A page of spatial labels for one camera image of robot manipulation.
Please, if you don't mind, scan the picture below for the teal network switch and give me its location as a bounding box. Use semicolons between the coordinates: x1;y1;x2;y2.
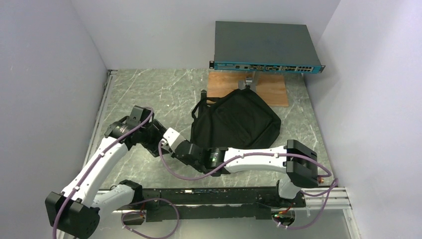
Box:
209;21;325;74

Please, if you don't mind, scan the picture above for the grey metal stand bracket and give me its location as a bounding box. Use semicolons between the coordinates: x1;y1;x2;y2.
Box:
238;72;260;92

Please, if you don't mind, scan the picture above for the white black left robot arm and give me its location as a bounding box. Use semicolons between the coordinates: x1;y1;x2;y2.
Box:
45;106;166;239

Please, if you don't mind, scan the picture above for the aluminium frame rail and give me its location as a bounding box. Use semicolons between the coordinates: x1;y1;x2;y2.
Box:
52;70;118;239

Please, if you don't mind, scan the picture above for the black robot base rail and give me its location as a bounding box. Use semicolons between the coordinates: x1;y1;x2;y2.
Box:
122;186;306;222

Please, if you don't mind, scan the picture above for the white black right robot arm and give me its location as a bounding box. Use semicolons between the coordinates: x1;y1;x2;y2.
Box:
169;139;319;207

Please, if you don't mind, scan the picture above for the black student backpack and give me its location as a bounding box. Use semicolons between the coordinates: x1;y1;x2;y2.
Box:
190;89;281;149

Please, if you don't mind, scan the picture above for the wooden base board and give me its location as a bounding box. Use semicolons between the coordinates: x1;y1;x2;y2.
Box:
207;71;289;108

